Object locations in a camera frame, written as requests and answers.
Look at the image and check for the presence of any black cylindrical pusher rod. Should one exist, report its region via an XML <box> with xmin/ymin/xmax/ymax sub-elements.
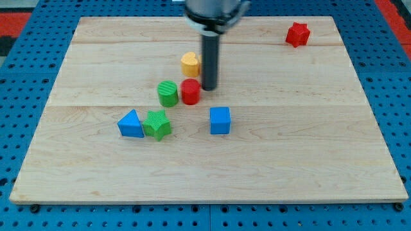
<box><xmin>201</xmin><ymin>35</ymin><xmax>220</xmax><ymax>91</ymax></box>

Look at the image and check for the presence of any yellow heart block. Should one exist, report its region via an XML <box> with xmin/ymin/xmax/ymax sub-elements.
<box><xmin>180</xmin><ymin>51</ymin><xmax>199</xmax><ymax>78</ymax></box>

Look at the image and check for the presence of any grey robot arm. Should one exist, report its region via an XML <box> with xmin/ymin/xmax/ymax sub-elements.
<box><xmin>184</xmin><ymin>0</ymin><xmax>251</xmax><ymax>91</ymax></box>

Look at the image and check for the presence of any red cylinder block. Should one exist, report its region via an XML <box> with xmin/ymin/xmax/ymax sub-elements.
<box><xmin>180</xmin><ymin>78</ymin><xmax>201</xmax><ymax>105</ymax></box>

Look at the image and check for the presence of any green cylinder block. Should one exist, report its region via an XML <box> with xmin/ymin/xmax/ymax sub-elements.
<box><xmin>157</xmin><ymin>80</ymin><xmax>179</xmax><ymax>107</ymax></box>

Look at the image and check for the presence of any blue cube block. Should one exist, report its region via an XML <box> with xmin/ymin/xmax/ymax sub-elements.
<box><xmin>209</xmin><ymin>107</ymin><xmax>231</xmax><ymax>135</ymax></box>

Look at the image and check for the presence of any red star block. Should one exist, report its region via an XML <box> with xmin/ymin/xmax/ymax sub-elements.
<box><xmin>285</xmin><ymin>22</ymin><xmax>311</xmax><ymax>47</ymax></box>

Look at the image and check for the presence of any green star block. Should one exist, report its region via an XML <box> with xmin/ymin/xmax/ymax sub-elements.
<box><xmin>143</xmin><ymin>110</ymin><xmax>171</xmax><ymax>141</ymax></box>

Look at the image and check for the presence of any wooden board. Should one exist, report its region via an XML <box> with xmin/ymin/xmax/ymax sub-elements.
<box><xmin>10</xmin><ymin>16</ymin><xmax>408</xmax><ymax>205</ymax></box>

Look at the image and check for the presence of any blue triangle block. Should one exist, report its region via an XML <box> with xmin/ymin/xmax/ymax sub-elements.
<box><xmin>117</xmin><ymin>109</ymin><xmax>144</xmax><ymax>138</ymax></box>

